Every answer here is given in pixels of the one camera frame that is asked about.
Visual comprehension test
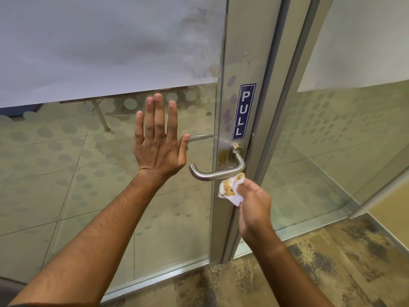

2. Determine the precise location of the steel inner door handle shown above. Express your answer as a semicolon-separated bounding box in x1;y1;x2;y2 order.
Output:
187;133;215;151

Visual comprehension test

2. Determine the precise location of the blue door sign sticker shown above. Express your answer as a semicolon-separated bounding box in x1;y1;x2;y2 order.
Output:
232;84;257;140

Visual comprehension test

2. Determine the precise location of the dotted glass side panel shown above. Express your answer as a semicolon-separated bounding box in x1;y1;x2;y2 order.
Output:
235;0;409;259

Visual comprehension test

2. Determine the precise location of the person's right forearm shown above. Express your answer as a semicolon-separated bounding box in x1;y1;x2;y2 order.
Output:
246;232;334;307

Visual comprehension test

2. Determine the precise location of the person's left hand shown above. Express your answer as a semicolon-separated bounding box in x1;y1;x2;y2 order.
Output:
134;93;191;182

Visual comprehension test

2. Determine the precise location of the person's left forearm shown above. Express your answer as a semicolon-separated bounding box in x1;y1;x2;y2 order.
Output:
8;170;168;307

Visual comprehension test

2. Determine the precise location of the steel lever door handle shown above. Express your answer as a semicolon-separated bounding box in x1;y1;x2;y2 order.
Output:
189;144;246;181

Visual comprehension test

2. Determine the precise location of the large white paper sheet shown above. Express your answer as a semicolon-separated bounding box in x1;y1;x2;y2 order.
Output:
0;0;228;108

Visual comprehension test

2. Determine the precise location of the stained white paper tissue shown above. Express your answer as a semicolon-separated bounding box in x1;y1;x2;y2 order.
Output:
218;172;246;207

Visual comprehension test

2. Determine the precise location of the aluminium door frame post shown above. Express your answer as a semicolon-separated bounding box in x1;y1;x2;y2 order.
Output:
224;0;323;261

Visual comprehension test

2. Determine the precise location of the aluminium framed glass door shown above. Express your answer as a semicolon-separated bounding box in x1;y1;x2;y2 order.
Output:
0;0;283;304

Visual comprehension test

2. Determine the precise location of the table with metal leg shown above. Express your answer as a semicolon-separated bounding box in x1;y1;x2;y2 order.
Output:
59;86;192;132

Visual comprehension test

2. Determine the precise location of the person's right hand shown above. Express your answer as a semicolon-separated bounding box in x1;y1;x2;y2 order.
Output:
238;180;276;245

